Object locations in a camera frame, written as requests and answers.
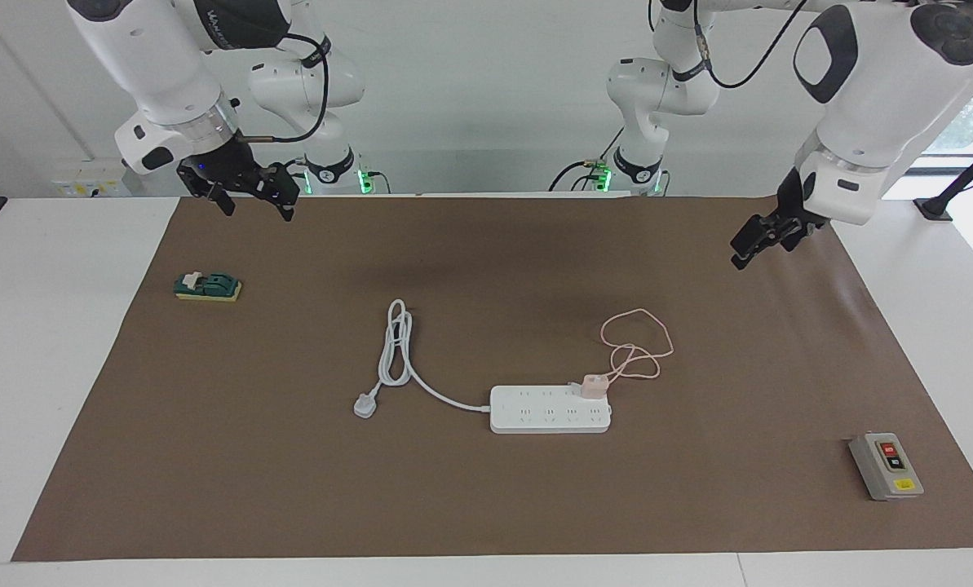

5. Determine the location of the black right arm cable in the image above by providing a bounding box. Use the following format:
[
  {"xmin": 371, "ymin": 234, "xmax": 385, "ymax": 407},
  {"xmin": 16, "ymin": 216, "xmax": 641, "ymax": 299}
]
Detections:
[{"xmin": 237, "ymin": 33, "xmax": 334, "ymax": 146}]

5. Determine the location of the white power strip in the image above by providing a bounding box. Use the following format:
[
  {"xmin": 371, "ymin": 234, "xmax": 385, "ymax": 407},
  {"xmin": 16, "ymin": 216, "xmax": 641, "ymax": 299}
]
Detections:
[{"xmin": 489, "ymin": 385, "xmax": 613, "ymax": 435}]

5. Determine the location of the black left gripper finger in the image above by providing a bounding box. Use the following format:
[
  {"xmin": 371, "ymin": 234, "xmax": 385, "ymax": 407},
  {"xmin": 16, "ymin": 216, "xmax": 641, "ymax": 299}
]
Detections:
[
  {"xmin": 772, "ymin": 222, "xmax": 810, "ymax": 253},
  {"xmin": 729, "ymin": 214, "xmax": 777, "ymax": 271}
]

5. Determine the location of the black base cable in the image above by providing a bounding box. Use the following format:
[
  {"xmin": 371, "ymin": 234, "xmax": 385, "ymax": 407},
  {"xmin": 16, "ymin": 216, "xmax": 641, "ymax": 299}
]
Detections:
[{"xmin": 547, "ymin": 126, "xmax": 627, "ymax": 194}]

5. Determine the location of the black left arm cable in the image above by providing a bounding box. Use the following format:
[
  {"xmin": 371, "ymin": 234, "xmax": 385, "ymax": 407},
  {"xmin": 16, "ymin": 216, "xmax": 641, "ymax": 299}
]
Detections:
[{"xmin": 692, "ymin": 0, "xmax": 817, "ymax": 92}]

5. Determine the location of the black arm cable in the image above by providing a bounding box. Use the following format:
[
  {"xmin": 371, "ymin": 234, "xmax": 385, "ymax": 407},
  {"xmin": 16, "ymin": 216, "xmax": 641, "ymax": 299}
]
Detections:
[
  {"xmin": 692, "ymin": 0, "xmax": 817, "ymax": 92},
  {"xmin": 237, "ymin": 33, "xmax": 334, "ymax": 146}
]

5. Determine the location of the white power cord with plug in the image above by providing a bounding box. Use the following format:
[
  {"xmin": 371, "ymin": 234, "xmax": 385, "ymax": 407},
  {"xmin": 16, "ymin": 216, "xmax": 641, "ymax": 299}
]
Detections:
[{"xmin": 353, "ymin": 299, "xmax": 493, "ymax": 420}]

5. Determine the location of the brown table mat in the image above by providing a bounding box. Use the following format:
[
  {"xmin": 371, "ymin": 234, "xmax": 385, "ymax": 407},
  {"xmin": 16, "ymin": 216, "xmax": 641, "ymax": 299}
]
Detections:
[{"xmin": 11, "ymin": 194, "xmax": 973, "ymax": 563}]

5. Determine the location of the black stand with slanted pole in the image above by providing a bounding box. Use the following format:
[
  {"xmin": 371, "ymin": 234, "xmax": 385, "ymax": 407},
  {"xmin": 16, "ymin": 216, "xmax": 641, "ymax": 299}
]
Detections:
[{"xmin": 914, "ymin": 130, "xmax": 973, "ymax": 223}]

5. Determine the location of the grey on-off switch box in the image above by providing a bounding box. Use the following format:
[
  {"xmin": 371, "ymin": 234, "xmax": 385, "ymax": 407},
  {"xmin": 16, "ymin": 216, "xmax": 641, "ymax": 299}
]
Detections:
[{"xmin": 849, "ymin": 432, "xmax": 925, "ymax": 501}]

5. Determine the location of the green knife switch yellow base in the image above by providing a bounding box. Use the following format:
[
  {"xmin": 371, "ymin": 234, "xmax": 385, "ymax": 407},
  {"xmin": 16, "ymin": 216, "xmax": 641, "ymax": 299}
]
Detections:
[{"xmin": 174, "ymin": 271, "xmax": 243, "ymax": 303}]

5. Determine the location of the pink charging cable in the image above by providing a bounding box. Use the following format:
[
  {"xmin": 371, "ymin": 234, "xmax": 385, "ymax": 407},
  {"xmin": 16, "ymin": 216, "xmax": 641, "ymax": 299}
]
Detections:
[{"xmin": 599, "ymin": 307, "xmax": 675, "ymax": 385}]

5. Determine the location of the white wall outlet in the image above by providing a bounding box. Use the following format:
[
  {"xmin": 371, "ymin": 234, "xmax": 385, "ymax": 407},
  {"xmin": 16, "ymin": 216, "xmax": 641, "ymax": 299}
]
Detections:
[{"xmin": 52, "ymin": 167, "xmax": 132, "ymax": 198}]

